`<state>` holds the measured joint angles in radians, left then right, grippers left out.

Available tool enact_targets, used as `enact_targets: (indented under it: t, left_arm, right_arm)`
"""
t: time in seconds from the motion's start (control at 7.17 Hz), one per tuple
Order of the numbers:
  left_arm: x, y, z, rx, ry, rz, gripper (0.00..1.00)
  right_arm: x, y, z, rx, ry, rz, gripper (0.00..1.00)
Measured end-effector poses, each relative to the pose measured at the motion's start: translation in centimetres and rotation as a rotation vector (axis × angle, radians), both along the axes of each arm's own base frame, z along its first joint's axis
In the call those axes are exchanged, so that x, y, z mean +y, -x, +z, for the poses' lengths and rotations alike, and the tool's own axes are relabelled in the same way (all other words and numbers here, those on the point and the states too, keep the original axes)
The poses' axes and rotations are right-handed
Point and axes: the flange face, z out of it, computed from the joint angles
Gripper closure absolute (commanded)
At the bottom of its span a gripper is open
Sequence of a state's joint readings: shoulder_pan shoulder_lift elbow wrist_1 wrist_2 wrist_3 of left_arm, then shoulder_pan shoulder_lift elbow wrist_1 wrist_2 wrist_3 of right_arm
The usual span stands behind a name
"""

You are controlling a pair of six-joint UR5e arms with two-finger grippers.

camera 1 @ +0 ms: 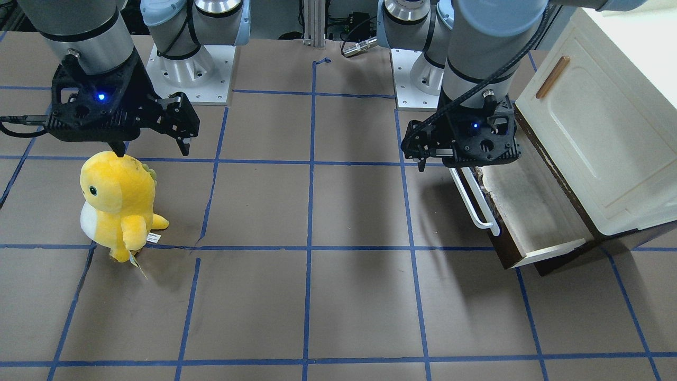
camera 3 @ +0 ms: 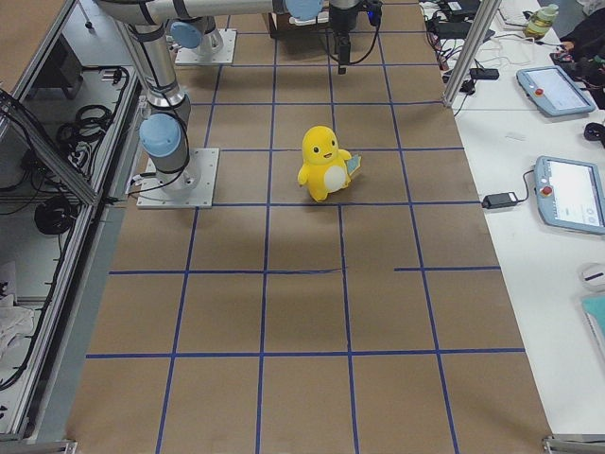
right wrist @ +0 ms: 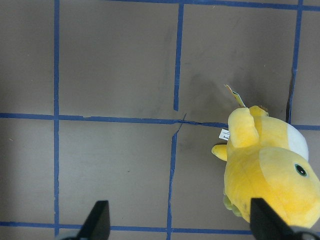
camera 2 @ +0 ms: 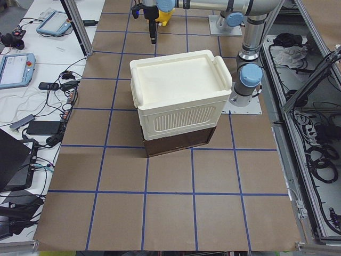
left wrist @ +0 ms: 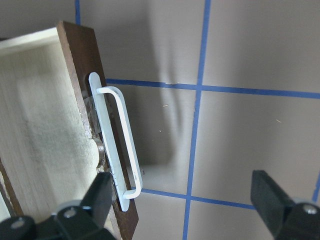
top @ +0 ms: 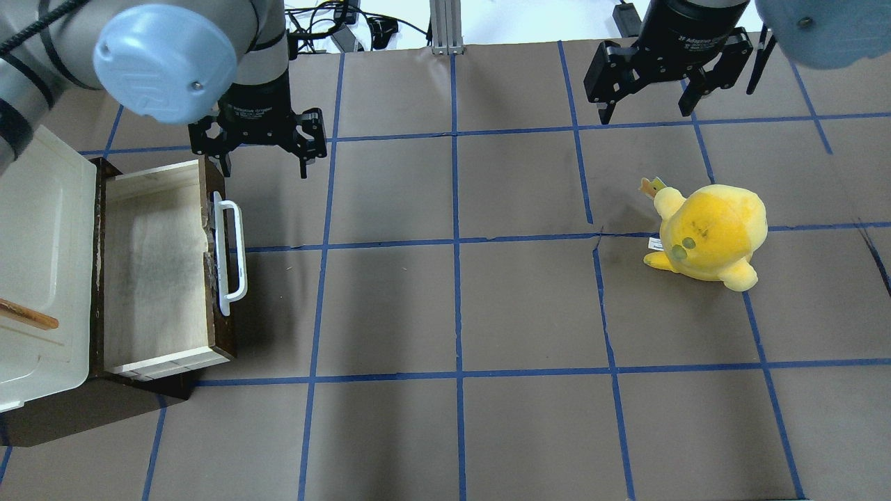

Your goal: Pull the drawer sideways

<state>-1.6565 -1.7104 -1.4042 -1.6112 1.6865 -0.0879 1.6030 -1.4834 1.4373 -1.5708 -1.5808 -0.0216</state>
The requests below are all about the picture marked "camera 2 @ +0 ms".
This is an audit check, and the cream plastic storage box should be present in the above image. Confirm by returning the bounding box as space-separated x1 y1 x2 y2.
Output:
129 50 232 140

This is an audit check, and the aluminium frame post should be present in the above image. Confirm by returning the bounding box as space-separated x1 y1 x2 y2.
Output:
60 0 93 58

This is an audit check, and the dark brown wooden drawer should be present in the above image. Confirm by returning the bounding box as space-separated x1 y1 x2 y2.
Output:
142 127 216 157

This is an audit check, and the blue teach pendant near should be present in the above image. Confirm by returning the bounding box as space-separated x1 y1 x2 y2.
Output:
1 53 36 90

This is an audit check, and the black power adapter brick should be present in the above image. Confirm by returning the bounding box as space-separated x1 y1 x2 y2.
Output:
27 121 60 135

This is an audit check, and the black laptop computer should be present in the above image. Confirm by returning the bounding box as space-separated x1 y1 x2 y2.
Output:
1 130 38 192

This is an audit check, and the crumpled white cloth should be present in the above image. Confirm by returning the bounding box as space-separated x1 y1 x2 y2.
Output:
274 46 308 69

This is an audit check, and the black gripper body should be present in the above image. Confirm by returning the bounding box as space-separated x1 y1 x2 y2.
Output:
142 0 159 21

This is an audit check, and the blue teach pendant far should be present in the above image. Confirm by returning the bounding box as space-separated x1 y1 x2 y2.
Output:
36 11 71 37

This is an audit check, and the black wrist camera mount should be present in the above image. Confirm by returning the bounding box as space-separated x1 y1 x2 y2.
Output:
131 1 144 19

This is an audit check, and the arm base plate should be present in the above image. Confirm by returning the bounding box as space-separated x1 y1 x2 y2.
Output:
208 15 242 37
221 97 263 115

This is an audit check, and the yellow plush dinosaur toy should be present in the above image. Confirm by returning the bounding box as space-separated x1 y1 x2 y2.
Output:
156 8 175 27

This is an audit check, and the blue teach pendant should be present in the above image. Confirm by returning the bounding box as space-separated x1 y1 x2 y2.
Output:
1 53 36 90
36 11 71 37

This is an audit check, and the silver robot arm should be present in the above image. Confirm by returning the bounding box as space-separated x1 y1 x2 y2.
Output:
131 1 283 107

